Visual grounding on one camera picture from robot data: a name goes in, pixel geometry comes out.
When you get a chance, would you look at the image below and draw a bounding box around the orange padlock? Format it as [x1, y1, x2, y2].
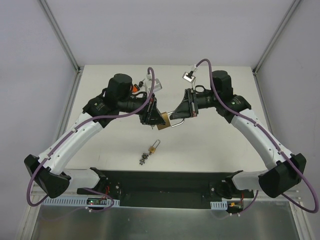
[132, 84, 140, 93]

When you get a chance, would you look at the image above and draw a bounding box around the small brass padlock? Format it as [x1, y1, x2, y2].
[148, 139, 161, 154]

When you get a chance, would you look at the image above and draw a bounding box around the left aluminium frame post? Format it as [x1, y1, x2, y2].
[37, 0, 81, 73]

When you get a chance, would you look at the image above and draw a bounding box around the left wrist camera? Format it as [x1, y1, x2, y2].
[143, 74, 163, 95]

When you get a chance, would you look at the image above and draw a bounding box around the left white cable duct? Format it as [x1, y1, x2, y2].
[42, 196, 120, 208]

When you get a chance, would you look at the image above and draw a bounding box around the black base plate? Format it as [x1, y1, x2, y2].
[76, 167, 260, 208]

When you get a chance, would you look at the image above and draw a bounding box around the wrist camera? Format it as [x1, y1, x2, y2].
[182, 70, 196, 84]
[143, 74, 163, 95]

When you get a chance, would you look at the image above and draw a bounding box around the large brass padlock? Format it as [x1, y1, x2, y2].
[156, 111, 185, 131]

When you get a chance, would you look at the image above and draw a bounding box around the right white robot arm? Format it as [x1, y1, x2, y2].
[169, 70, 307, 198]

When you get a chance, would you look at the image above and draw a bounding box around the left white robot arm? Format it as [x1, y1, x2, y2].
[24, 73, 165, 199]

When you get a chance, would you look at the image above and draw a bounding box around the aluminium frame post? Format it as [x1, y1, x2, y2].
[252, 0, 303, 76]
[37, 0, 81, 73]

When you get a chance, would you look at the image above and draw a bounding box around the right aluminium frame post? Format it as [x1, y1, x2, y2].
[252, 0, 303, 76]

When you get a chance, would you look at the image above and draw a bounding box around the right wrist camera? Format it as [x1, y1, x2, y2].
[182, 70, 196, 84]

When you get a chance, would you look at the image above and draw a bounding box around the white cable duct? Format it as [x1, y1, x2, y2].
[42, 196, 120, 208]
[210, 200, 228, 211]

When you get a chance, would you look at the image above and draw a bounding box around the right white cable duct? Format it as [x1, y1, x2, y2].
[210, 200, 228, 211]

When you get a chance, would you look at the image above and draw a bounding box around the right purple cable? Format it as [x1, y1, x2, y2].
[193, 58, 316, 221]

